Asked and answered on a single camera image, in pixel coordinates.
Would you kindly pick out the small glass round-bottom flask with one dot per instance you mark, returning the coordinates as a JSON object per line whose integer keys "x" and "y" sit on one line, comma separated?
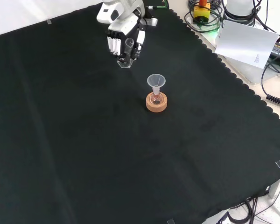
{"x": 156, "y": 98}

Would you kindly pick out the pale board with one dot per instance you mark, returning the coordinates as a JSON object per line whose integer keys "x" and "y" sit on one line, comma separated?
{"x": 245, "y": 42}

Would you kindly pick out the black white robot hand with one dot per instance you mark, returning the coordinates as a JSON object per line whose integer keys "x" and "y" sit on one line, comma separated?
{"x": 123, "y": 26}

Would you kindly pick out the clear glass graduated cylinder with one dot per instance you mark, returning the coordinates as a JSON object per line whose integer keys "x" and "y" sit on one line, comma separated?
{"x": 125, "y": 65}

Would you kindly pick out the black cloth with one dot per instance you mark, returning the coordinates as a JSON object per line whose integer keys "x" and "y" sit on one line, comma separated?
{"x": 84, "y": 140}

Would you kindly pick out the clear plastic funnel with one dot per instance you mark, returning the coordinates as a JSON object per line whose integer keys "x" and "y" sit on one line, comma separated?
{"x": 156, "y": 80}

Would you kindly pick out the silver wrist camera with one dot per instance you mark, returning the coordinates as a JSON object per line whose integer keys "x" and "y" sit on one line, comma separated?
{"x": 151, "y": 21}

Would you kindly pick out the yellow stop button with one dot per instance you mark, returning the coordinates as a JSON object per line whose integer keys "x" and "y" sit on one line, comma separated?
{"x": 201, "y": 12}

